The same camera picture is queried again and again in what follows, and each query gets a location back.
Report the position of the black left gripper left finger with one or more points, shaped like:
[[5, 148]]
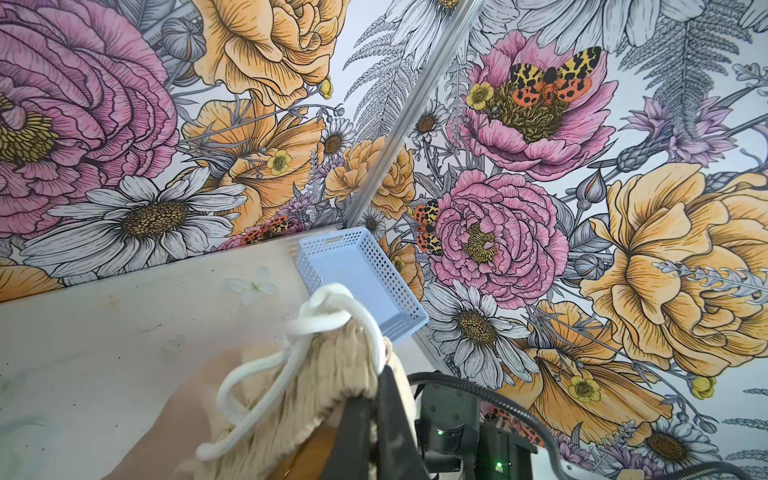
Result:
[[350, 455]]

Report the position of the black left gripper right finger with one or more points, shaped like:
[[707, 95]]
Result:
[[397, 453]]

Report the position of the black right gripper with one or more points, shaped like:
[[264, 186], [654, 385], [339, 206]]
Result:
[[453, 438]]

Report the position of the beige drawstring garment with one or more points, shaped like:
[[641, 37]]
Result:
[[250, 411]]

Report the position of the light blue plastic basket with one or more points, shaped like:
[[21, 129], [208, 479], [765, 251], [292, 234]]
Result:
[[353, 258]]

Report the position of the right aluminium corner post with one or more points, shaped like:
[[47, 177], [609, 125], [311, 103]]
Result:
[[460, 23]]

